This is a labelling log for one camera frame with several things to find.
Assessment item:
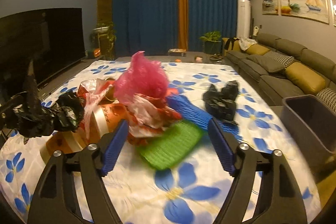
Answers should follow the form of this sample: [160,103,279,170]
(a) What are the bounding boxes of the grey sectional sofa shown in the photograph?
[223,34,335,110]

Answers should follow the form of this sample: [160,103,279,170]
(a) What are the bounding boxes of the blue curtains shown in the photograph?
[113,0,238,57]

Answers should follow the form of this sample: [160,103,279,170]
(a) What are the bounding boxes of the mustard cushion far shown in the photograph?
[244,43,270,56]

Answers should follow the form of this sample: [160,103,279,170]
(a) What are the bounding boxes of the blue foam sheet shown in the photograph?
[166,94,243,141]

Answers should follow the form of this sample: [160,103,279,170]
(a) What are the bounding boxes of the grey cushion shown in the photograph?
[247,55,285,73]

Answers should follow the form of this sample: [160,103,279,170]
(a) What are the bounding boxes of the orange curtain strip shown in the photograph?
[178,0,189,51]

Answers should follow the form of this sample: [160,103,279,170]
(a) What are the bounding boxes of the green foam sheet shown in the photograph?
[137,120,206,170]

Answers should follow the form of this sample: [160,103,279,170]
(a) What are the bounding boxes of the mustard cushion near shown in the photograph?
[285,62,326,95]

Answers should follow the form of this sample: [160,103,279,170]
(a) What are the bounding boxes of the grey trash bin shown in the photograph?
[280,95,335,182]

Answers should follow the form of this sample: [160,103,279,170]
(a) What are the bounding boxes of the black plastic bag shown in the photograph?
[18,91,84,138]
[202,81,239,124]

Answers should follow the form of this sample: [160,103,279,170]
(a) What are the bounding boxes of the white standing air conditioner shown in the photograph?
[236,0,251,38]

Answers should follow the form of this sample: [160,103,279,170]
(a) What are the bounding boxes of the black flat television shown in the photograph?
[0,8,85,101]

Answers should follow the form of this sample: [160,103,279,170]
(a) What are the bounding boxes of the red cylindrical gift box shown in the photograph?
[40,103,129,162]

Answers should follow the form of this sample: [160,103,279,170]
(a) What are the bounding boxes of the potted green plant floor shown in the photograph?
[199,31,222,55]

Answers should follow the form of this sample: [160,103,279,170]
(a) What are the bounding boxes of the patterned black white cushion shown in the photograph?
[264,51,295,69]

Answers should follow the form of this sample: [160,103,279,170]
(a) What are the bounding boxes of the red white plastic bag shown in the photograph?
[77,79,182,145]

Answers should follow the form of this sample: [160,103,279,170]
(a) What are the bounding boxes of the right painting with glare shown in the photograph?
[325,0,336,27]

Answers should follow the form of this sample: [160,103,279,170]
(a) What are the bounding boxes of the pink plastic bag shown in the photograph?
[113,51,169,104]

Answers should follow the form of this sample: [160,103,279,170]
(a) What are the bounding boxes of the mustard cushion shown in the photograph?
[285,62,326,95]
[244,43,270,56]

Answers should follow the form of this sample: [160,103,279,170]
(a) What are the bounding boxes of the plant on stand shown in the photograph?
[91,21,117,61]

